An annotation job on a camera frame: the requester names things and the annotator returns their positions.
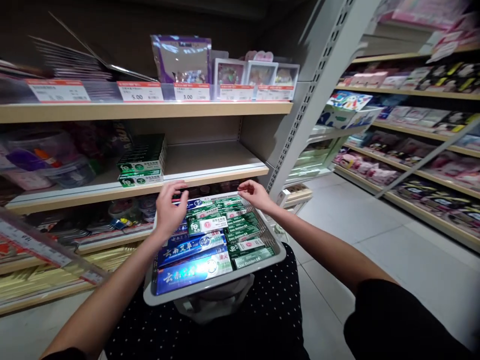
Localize person's left thumb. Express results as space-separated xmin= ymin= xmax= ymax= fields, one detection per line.
xmin=176 ymin=190 xmax=190 ymax=215

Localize clear shelf rail with labels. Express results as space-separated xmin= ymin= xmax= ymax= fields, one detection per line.
xmin=0 ymin=208 xmax=112 ymax=287

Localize person's body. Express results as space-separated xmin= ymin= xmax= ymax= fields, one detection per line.
xmin=103 ymin=241 xmax=310 ymax=360

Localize person's left hand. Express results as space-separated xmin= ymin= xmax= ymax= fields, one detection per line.
xmin=154 ymin=179 xmax=190 ymax=241

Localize pile of green toothpaste boxes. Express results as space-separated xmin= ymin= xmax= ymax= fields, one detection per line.
xmin=185 ymin=195 xmax=277 ymax=271

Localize dark blue toothpaste box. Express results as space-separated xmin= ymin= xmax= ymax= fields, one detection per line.
xmin=167 ymin=221 xmax=189 ymax=245

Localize stack of green cartons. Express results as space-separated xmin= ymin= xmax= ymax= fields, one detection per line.
xmin=116 ymin=133 xmax=168 ymax=188

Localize wooden shelf unit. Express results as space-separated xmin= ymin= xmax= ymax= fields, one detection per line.
xmin=0 ymin=0 xmax=314 ymax=316

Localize grey perforated shelf post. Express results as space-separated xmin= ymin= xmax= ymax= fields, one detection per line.
xmin=266 ymin=0 xmax=380 ymax=202

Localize red white price tag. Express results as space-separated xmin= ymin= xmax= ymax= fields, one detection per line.
xmin=218 ymin=83 xmax=256 ymax=102
xmin=256 ymin=84 xmax=295 ymax=102
xmin=173 ymin=82 xmax=211 ymax=102
xmin=116 ymin=80 xmax=165 ymax=103
xmin=25 ymin=78 xmax=92 ymax=104

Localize white framed toy box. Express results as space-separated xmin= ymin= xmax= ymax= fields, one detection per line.
xmin=274 ymin=62 xmax=301 ymax=88
xmin=212 ymin=57 xmax=248 ymax=86
xmin=245 ymin=59 xmax=280 ymax=87

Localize large blue toothpaste box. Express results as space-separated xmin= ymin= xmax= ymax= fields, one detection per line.
xmin=154 ymin=250 xmax=234 ymax=297

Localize shelf unit with pink packets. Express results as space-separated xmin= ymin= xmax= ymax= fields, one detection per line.
xmin=284 ymin=0 xmax=480 ymax=254

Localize stack of dark booklets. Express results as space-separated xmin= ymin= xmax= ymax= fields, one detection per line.
xmin=28 ymin=35 xmax=114 ymax=82

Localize person's left fingers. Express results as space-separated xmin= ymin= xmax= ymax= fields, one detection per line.
xmin=160 ymin=179 xmax=190 ymax=199

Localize grey metal bar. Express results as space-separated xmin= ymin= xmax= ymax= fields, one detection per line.
xmin=374 ymin=119 xmax=480 ymax=200

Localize person's right fingers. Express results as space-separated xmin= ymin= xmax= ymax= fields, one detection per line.
xmin=237 ymin=179 xmax=265 ymax=193

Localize grey plastic basket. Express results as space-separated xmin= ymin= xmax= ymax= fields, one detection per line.
xmin=142 ymin=190 xmax=288 ymax=307

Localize stack of gold packets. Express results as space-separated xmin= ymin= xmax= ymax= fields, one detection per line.
xmin=0 ymin=241 xmax=142 ymax=307

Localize clear plastic tubs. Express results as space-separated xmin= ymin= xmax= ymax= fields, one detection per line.
xmin=0 ymin=129 xmax=99 ymax=191

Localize person's right hand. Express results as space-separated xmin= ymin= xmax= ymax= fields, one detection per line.
xmin=237 ymin=179 xmax=279 ymax=215

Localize blue white toothpaste box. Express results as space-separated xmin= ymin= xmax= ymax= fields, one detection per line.
xmin=171 ymin=197 xmax=215 ymax=212

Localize purple clear packet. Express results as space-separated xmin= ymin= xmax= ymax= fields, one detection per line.
xmin=150 ymin=34 xmax=212 ymax=85

